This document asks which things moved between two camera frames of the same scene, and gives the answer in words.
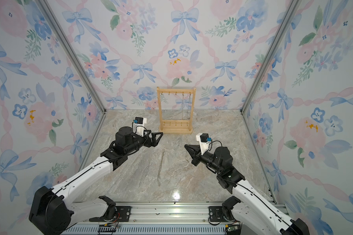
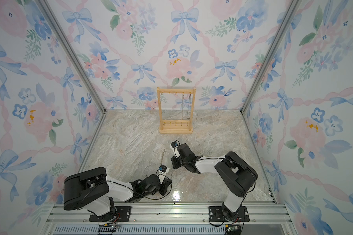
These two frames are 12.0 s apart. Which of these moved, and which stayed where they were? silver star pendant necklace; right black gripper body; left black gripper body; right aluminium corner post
Moved: right black gripper body; left black gripper body
Stayed: silver star pendant necklace; right aluminium corner post
